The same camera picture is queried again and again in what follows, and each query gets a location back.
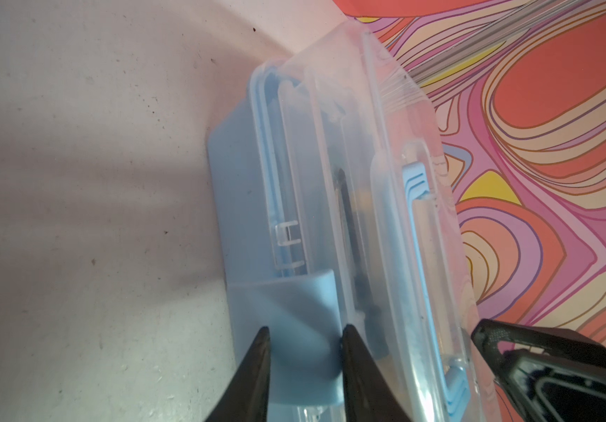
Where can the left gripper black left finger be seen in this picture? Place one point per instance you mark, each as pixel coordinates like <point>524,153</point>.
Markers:
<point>247,395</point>

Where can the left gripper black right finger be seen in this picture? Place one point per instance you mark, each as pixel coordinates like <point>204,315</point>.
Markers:
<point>367,396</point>

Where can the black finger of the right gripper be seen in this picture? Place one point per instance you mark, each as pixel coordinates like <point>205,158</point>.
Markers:
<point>549,374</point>

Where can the clear plastic box lid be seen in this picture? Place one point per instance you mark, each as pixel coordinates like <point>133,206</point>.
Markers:
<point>387,221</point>

